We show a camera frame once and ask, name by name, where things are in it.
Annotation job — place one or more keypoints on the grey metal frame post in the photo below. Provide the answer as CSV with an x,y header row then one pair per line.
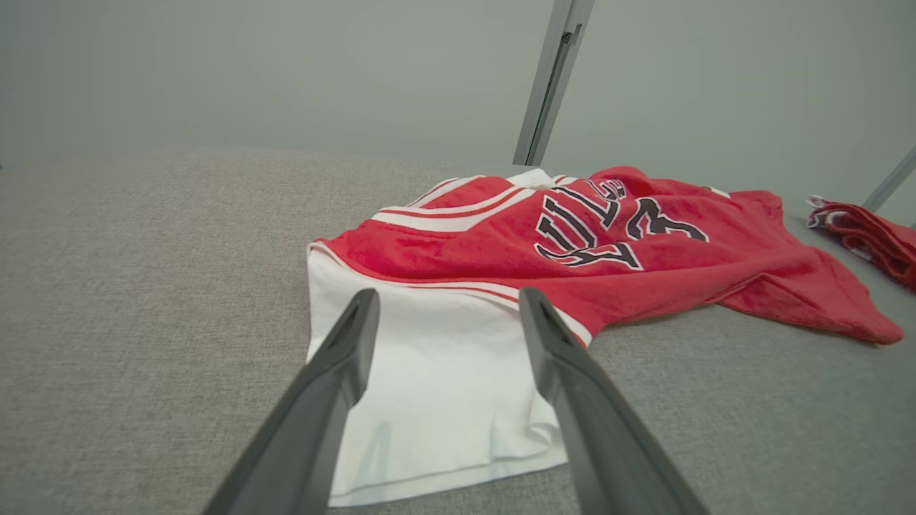
x,y
551,79

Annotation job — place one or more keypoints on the red white basketball jersey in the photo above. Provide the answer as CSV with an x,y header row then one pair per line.
x,y
501,250
873,236

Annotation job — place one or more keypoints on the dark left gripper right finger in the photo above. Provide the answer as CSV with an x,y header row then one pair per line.
x,y
594,429

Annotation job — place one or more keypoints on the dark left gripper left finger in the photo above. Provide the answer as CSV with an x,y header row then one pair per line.
x,y
308,415

